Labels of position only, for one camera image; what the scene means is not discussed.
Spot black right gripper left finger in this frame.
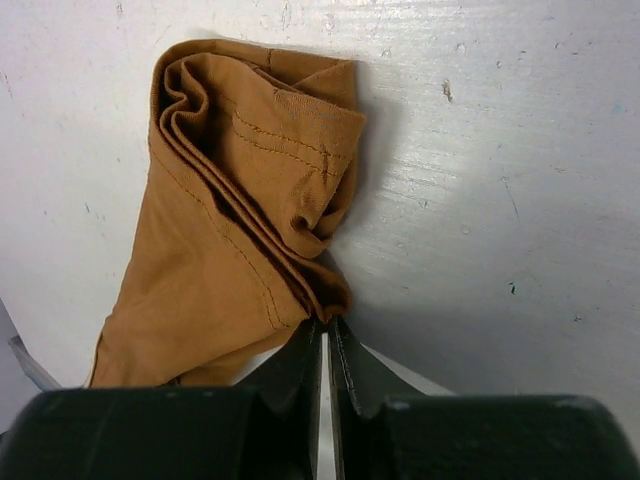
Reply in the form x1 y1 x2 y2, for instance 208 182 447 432
240 320 322 479

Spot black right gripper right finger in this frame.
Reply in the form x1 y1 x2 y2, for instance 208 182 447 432
327 317 425 479

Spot brown underwear cream waistband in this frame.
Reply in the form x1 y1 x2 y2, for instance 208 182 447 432
88 39 366 388

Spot aluminium front rail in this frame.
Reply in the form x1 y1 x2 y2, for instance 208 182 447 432
0 299 64 431

